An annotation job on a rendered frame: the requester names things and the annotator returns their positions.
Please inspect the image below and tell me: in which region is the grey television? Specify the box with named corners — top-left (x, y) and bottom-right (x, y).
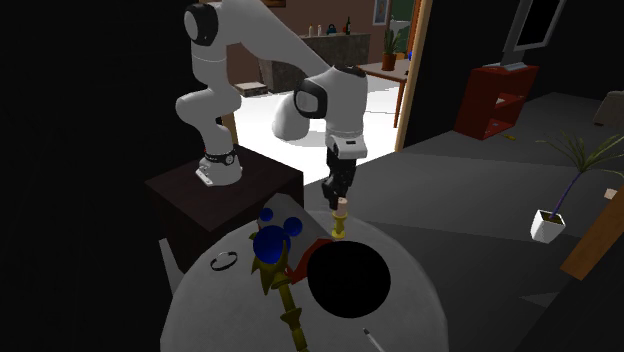
top-left (482, 0), bottom-right (570, 72)

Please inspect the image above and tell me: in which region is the black ring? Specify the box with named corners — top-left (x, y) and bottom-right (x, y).
top-left (209, 250), bottom-right (240, 273)

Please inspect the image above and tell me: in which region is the gold sceptre with blue balls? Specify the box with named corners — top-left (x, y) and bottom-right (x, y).
top-left (248, 206), bottom-right (311, 352)

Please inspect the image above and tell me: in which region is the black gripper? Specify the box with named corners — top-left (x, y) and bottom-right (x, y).
top-left (321, 145), bottom-right (358, 212)

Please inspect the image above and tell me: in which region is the stone counter with bottles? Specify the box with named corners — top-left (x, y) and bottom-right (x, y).
top-left (257, 16), bottom-right (372, 95)

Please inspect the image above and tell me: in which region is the grey pen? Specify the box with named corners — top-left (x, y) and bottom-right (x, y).
top-left (362, 327), bottom-right (387, 352)

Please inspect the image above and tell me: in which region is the dark robot stand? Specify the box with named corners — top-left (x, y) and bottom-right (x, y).
top-left (144, 144), bottom-right (306, 274)

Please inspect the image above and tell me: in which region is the yellow candlestick with cream candle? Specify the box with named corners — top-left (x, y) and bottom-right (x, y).
top-left (330, 196), bottom-right (350, 241)

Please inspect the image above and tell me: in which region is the framed wall picture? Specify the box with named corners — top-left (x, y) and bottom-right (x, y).
top-left (372, 0), bottom-right (392, 27)

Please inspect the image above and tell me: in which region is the small beige step box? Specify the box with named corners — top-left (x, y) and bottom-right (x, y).
top-left (233, 80), bottom-right (270, 99)

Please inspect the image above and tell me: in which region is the brown wooden board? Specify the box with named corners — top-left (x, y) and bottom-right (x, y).
top-left (559, 185), bottom-right (624, 282)

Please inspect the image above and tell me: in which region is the wooden door frame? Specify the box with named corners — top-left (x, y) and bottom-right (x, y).
top-left (393, 0), bottom-right (435, 153)

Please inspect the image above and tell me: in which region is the red flat object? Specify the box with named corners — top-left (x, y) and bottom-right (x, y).
top-left (284, 237), bottom-right (334, 285)

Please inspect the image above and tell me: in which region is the red shelf unit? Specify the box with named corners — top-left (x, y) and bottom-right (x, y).
top-left (453, 64), bottom-right (541, 142)

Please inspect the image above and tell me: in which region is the wooden table with potted plant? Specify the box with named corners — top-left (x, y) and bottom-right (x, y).
top-left (357, 28), bottom-right (412, 129)

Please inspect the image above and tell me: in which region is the round grey table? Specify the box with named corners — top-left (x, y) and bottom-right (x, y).
top-left (159, 208), bottom-right (450, 352)

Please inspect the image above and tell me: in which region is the black round bowl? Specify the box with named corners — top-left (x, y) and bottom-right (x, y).
top-left (305, 240), bottom-right (392, 320)

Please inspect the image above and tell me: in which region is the grey armchair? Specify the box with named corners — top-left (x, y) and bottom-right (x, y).
top-left (592, 89), bottom-right (624, 129)

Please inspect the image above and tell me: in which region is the palm plant in white pot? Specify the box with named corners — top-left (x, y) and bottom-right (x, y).
top-left (529, 130), bottom-right (624, 244)

